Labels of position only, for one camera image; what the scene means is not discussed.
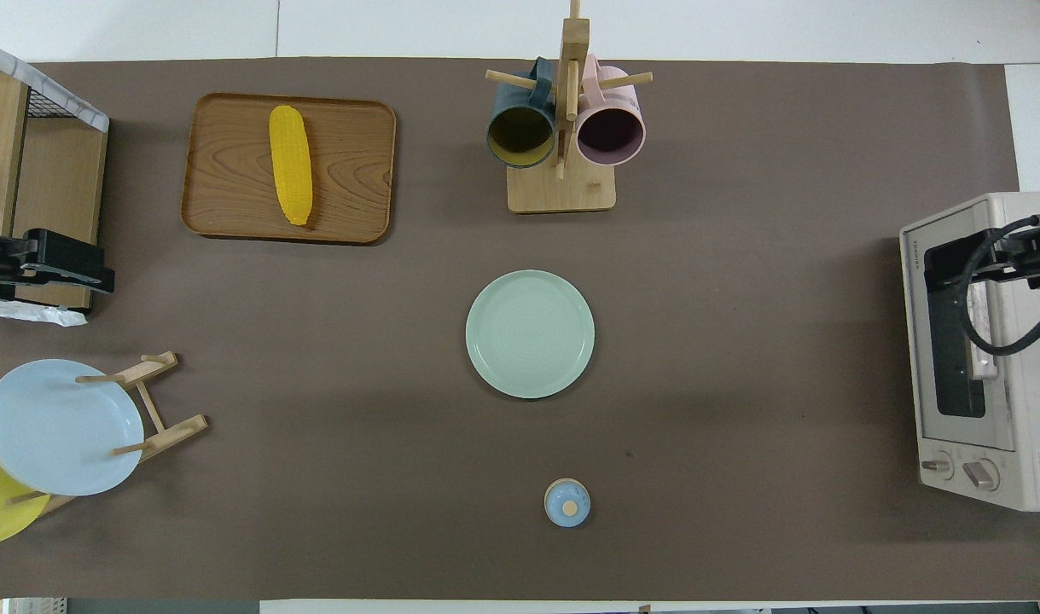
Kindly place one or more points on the cream toaster oven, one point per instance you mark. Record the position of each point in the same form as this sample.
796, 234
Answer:
1027, 409

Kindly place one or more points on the yellow corn cob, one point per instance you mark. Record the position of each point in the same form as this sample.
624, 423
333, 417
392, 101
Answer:
290, 166

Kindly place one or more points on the pale green plate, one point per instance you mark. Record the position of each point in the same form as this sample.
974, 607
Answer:
530, 334

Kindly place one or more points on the light blue plate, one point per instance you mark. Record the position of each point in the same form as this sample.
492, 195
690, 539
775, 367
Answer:
59, 431

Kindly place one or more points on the wooden plate rack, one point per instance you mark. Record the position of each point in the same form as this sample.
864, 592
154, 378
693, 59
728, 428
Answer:
157, 426

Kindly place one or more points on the brown table mat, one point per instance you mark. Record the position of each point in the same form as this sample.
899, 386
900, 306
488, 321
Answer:
741, 341

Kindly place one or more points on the wooden serving tray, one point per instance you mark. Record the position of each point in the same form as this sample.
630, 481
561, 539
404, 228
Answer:
357, 170

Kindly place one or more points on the pink mug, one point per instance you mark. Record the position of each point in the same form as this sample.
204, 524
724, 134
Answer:
611, 136

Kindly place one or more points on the wooden mug tree stand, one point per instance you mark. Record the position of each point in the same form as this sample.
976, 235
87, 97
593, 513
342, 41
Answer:
562, 192

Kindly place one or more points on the dark teal mug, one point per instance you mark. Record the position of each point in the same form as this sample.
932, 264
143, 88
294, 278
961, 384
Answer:
520, 141

